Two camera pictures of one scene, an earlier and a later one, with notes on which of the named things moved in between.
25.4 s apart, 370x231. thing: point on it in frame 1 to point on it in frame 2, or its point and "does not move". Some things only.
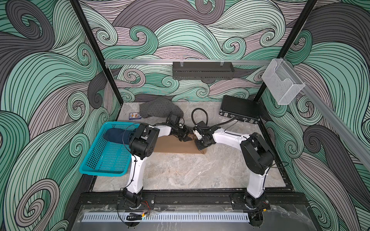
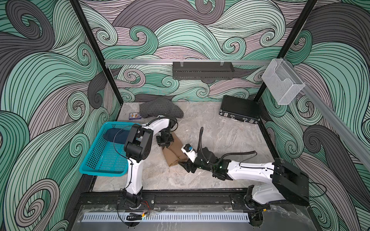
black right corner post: x=294 y=33 does not move
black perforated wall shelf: x=203 y=70 does not move
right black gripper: x=198 y=145 to x=188 y=165
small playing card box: x=135 y=116 does not move
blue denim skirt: x=121 y=135 does not move
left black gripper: x=186 y=132 to x=161 y=144
